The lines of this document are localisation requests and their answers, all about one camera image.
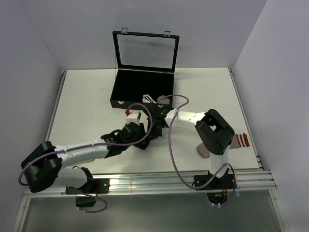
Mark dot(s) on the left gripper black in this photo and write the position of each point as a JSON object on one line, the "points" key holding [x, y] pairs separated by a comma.
{"points": [[142, 133]]}

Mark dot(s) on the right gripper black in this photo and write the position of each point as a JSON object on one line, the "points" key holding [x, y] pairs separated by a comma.
{"points": [[152, 135]]}

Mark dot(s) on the grey sock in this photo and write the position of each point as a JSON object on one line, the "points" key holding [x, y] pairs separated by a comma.
{"points": [[163, 100]]}

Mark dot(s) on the white sock with dark stripes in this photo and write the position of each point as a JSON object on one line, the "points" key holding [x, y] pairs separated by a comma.
{"points": [[148, 99]]}

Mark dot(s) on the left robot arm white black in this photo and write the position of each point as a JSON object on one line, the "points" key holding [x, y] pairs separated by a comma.
{"points": [[51, 165]]}

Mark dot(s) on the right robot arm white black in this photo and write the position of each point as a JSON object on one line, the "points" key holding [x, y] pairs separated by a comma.
{"points": [[215, 133]]}

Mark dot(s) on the black display case with glass lid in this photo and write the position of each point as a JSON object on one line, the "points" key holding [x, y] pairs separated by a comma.
{"points": [[146, 64]]}

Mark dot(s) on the mauve sock with red stripes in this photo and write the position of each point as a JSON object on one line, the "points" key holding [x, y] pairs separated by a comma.
{"points": [[238, 141]]}

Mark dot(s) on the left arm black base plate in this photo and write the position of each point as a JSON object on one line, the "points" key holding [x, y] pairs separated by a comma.
{"points": [[95, 186]]}

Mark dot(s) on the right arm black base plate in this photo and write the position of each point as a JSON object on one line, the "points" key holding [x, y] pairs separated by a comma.
{"points": [[225, 182]]}

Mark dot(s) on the aluminium rail frame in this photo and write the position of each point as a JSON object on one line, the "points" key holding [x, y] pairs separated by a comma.
{"points": [[145, 194]]}

